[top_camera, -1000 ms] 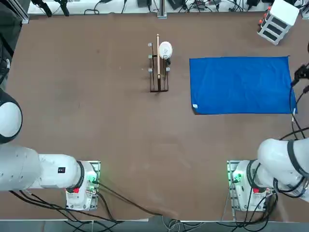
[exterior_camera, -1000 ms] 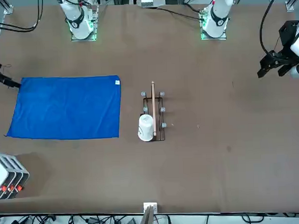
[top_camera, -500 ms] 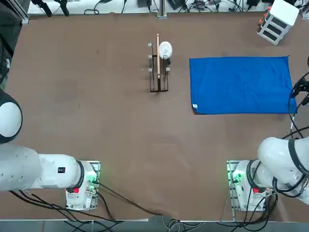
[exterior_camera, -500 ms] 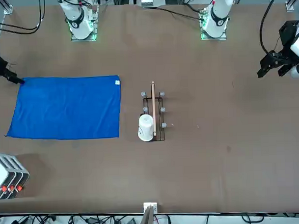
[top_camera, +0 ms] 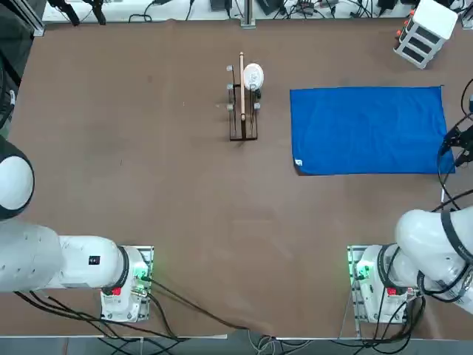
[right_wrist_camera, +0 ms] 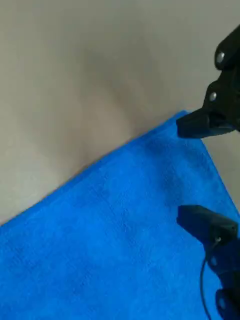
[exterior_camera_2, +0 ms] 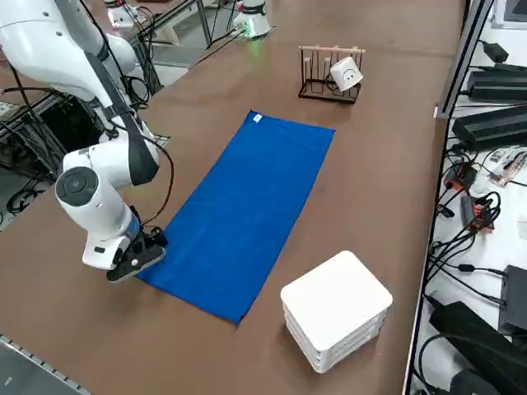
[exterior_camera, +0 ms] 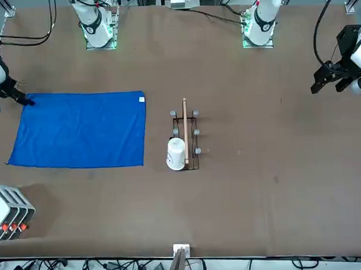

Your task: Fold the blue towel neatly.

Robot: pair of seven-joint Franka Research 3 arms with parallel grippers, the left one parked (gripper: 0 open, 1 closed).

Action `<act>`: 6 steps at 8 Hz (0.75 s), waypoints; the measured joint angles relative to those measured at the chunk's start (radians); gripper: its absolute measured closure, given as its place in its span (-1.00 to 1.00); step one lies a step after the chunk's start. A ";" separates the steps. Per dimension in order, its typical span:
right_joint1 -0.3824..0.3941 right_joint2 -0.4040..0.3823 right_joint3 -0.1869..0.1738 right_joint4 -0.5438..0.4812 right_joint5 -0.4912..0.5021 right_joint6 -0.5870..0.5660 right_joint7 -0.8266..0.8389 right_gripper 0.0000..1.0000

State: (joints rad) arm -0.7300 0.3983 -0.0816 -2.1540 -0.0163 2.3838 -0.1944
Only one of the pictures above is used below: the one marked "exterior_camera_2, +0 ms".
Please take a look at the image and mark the white smiley face cup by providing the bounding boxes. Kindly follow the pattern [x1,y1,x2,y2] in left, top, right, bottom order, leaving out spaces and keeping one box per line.
[329,56,365,93]

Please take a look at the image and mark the black wire wooden cup rack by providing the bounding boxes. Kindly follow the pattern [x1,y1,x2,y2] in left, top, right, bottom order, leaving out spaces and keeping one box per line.
[297,44,366,105]

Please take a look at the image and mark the white framed monitor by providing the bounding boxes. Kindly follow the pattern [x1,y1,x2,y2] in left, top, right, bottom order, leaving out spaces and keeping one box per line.
[492,0,527,30]

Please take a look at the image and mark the white background device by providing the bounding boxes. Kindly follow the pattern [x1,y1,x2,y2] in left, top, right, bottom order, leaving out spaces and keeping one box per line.
[106,0,136,28]

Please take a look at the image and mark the black box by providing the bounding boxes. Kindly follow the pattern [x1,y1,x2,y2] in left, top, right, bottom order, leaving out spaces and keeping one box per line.
[497,265,527,335]

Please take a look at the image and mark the long black power adapter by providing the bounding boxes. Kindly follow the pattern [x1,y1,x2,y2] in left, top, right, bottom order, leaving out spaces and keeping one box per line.
[468,69,527,101]
[451,105,527,151]

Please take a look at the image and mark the small black power adapter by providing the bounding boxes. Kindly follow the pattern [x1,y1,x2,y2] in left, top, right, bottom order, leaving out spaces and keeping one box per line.
[482,40,511,63]

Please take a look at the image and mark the metal table edge rail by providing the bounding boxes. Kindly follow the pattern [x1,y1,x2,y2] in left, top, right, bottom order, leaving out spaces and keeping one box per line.
[0,332,91,395]

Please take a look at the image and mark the orange black connector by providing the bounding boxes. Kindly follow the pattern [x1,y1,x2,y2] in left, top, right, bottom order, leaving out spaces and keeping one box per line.
[459,194,497,235]

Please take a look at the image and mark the white stacked drawer box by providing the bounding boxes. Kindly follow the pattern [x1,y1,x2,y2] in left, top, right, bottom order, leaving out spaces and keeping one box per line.
[279,249,394,374]

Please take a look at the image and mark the black cable with inline box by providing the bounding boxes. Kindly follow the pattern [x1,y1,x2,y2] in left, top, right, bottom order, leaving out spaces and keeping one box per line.
[427,254,506,277]

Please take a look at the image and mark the large black power brick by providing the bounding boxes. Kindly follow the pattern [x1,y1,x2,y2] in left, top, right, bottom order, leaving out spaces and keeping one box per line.
[429,301,527,395]

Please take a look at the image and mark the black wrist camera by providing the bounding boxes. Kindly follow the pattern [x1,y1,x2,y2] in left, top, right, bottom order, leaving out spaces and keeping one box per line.
[105,243,168,284]

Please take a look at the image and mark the printed cards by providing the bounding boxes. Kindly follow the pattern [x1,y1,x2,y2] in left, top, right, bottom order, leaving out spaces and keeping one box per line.
[487,148,527,188]

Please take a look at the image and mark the blue towel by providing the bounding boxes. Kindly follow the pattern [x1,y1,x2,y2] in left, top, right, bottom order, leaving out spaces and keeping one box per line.
[135,109,336,328]

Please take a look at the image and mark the red black electronic module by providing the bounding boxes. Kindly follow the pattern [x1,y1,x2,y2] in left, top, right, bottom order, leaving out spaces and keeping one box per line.
[445,162,478,191]

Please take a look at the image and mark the aluminium profile post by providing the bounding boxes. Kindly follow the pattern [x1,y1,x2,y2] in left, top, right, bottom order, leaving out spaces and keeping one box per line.
[435,0,495,120]

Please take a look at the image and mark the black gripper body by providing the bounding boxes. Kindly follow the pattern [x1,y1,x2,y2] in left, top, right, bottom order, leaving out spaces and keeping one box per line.
[130,226,168,253]

